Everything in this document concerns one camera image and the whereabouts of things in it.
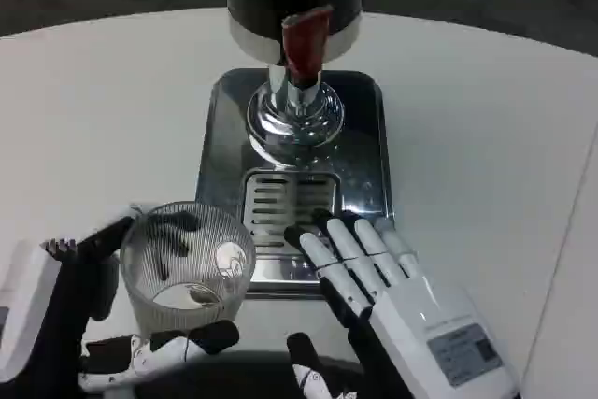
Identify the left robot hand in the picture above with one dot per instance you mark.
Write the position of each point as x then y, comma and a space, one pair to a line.
56, 305

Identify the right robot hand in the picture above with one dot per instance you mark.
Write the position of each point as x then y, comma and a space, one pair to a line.
411, 324

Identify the clear ribbed glass cup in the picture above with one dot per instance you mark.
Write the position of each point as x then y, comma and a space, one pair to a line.
187, 268

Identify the slotted steel drip grid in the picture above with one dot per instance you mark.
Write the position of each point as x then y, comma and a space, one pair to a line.
275, 212

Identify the steel drip tray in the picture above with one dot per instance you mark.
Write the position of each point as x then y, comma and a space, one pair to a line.
294, 175

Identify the chrome dispenser tap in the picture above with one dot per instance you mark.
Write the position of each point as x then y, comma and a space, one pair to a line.
295, 111

